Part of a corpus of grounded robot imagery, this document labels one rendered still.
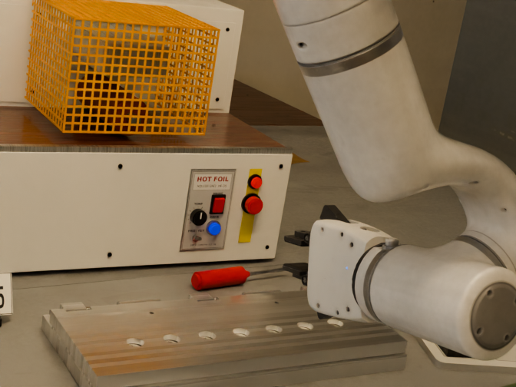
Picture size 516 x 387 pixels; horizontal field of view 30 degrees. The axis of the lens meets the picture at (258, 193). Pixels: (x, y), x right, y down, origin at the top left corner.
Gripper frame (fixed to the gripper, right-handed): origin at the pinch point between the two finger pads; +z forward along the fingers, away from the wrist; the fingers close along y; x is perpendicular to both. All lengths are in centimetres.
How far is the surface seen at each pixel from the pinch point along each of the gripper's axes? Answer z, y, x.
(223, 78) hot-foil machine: 60, -20, 20
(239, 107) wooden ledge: 147, -14, 72
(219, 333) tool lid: 13.8, 12.4, -3.1
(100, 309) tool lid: 22.9, 10.3, -15.8
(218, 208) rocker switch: 39.9, 0.0, 9.8
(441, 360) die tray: 6.7, 17.2, 28.0
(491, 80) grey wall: 188, -27, 204
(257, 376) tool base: 7.0, 16.3, -1.2
